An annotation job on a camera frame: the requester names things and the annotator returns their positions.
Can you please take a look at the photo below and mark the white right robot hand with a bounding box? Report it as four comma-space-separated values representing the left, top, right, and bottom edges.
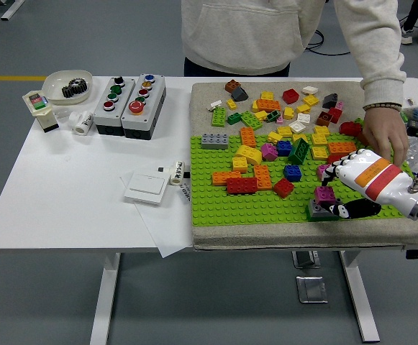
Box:
318, 148, 417, 220

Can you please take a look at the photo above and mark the person's left hand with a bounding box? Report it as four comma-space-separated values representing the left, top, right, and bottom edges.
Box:
361, 107, 411, 167

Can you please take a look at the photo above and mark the red rounded toy brick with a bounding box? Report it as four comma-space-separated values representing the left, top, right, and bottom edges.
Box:
338, 121, 365, 139

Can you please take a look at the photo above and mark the pink square toy brick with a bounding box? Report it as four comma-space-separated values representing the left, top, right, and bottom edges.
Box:
316, 163, 334, 180
260, 142, 279, 162
314, 185, 337, 204

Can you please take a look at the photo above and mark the long grey toy brick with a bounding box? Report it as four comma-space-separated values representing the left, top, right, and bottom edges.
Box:
307, 198, 339, 221
200, 132, 230, 150

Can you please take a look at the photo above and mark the blue square toy brick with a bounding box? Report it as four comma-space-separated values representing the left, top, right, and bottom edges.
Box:
276, 140, 294, 157
283, 164, 302, 183

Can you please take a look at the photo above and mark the red square toy brick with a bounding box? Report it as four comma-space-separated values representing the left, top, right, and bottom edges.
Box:
272, 177, 296, 200
327, 106, 344, 124
281, 88, 301, 106

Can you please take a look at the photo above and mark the long orange toy brick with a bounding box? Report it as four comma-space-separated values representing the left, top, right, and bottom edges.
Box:
255, 98, 282, 114
327, 141, 358, 157
212, 170, 242, 187

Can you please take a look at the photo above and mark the dark grey sloped toy brick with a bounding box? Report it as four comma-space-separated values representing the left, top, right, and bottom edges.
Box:
230, 86, 250, 102
321, 92, 339, 110

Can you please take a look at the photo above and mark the white hollow toy brick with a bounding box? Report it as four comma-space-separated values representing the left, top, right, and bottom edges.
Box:
288, 120, 308, 135

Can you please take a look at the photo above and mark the orange oblong toy brick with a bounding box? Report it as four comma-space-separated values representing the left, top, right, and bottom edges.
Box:
253, 165, 273, 191
239, 126, 258, 150

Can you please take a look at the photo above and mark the yellow curved toy brick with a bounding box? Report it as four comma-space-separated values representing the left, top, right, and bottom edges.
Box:
234, 144, 264, 167

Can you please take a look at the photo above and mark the long lime green toy brick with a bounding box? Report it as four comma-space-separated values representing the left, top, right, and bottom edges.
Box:
240, 111, 264, 131

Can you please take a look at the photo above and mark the green toy baseplate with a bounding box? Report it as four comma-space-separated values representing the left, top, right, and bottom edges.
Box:
189, 133, 418, 229

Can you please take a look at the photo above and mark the white table leg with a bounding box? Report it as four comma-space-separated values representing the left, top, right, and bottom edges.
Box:
338, 250, 381, 344
88, 252, 122, 345

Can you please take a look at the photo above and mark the metal floor socket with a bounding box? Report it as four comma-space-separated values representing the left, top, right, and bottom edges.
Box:
295, 275, 329, 305

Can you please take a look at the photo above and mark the printed paper label strip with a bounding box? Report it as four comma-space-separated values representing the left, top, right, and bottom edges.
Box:
181, 181, 193, 206

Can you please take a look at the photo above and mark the white labelled tube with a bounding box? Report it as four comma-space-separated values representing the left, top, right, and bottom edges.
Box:
168, 160, 191, 188

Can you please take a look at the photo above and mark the white paper sheet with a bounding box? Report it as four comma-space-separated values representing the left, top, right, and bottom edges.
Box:
119, 171, 196, 259

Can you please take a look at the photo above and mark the grey emergency-stop control box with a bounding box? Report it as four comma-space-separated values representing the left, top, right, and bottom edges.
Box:
120, 73, 168, 141

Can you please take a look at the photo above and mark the grey four-button control box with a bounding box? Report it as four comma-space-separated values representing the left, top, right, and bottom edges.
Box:
93, 75, 137, 137

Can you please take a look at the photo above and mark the white pipe tee fitting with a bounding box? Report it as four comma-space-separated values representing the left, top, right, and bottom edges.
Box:
68, 109, 96, 137

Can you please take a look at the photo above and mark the black metal gear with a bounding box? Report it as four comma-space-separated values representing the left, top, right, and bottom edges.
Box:
61, 78, 88, 99

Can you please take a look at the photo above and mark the white shallow bowl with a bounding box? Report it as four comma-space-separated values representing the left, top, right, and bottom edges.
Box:
42, 69, 94, 106

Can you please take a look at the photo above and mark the white background desk foot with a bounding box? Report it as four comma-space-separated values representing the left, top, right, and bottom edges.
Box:
0, 0, 27, 21

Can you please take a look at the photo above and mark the wooden bead bracelet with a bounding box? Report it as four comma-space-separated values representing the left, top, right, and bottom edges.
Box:
362, 101, 404, 112

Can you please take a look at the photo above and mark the black floor cable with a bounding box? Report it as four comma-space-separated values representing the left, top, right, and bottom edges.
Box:
304, 30, 352, 57

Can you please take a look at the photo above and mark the white wall switch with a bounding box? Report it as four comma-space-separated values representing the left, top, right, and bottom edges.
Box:
122, 172, 171, 207

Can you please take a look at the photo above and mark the white red-green pushbutton switch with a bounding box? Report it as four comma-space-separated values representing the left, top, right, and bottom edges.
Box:
22, 90, 60, 134

